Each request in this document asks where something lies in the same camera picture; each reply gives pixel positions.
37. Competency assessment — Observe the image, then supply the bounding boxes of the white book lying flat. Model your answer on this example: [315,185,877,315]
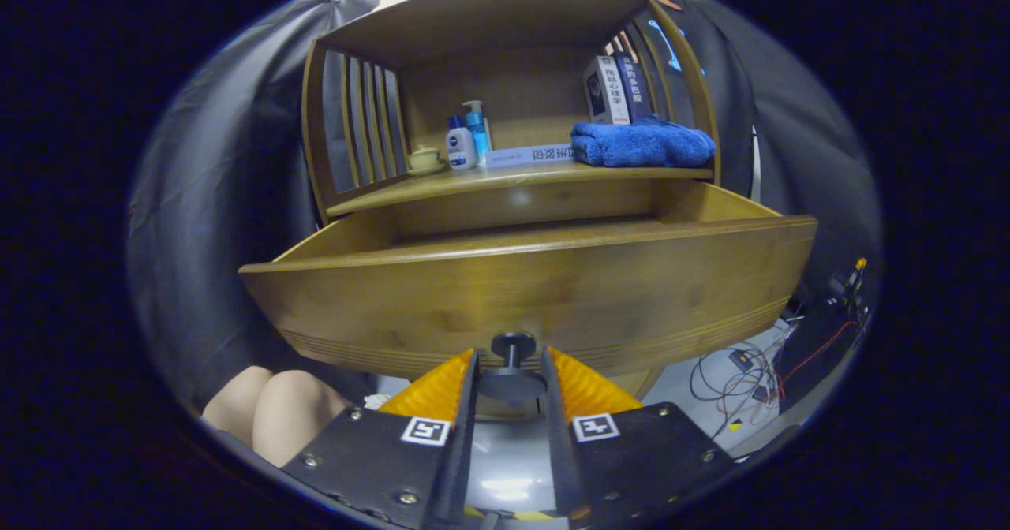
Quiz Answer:
[483,144,575,170]

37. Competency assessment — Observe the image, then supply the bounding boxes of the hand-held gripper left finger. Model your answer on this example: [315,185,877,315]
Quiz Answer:
[280,347,481,530]

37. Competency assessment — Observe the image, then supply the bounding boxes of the person's bare knee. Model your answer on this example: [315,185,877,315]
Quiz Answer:
[252,370,352,468]
[201,366,273,448]

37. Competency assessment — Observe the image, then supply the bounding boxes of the cream lidded teacup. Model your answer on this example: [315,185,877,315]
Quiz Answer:
[406,144,447,176]

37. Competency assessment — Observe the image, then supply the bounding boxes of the blue pump bottle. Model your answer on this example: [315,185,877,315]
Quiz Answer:
[462,100,493,164]

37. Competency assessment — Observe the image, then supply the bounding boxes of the wooden countertop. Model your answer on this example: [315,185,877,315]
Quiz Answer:
[325,159,715,217]

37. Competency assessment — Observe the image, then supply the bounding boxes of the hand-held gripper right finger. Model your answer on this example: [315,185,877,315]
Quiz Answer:
[539,345,735,530]

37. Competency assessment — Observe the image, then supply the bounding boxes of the blue folded towel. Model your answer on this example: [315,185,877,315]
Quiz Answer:
[570,114,717,169]

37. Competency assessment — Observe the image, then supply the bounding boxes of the wooden cabinet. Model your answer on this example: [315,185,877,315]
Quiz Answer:
[300,0,723,401]

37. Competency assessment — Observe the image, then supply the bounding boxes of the wooden drawer with black knob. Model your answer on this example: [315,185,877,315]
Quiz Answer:
[238,179,819,405]

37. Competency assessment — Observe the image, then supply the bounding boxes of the white bottle with blue cap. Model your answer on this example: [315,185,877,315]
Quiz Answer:
[445,114,478,170]

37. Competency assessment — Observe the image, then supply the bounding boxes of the tangle of floor cables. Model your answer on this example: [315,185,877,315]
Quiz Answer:
[690,321,861,436]

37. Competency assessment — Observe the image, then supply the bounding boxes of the orange and black clamp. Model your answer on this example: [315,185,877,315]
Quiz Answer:
[829,258,869,318]

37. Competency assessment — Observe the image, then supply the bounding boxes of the dark blue upright book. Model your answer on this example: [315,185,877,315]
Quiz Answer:
[612,50,656,123]

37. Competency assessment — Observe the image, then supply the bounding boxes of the white upright book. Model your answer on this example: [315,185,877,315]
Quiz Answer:
[582,55,632,125]

